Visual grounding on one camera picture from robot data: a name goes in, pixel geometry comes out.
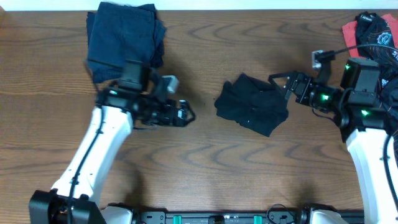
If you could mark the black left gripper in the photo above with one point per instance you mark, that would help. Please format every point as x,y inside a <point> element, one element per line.
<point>180,113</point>

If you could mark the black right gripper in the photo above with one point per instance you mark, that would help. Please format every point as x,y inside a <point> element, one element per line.
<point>290,86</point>

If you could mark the plain black t-shirt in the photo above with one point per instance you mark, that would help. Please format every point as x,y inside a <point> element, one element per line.
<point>252,103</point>

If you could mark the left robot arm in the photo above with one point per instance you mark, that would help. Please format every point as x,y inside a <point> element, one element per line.
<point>75,196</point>

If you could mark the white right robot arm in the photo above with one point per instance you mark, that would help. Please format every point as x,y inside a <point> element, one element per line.
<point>363,124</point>

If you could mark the red garment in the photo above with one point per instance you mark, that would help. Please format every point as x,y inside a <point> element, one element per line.
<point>349,34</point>

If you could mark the folded dark blue garment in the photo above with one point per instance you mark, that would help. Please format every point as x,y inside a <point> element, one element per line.
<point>117,33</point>

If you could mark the black patterned jersey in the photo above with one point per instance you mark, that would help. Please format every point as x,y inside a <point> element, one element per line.
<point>388,79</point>

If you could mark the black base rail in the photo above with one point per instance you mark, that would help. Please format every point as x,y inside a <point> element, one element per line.
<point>210,218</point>

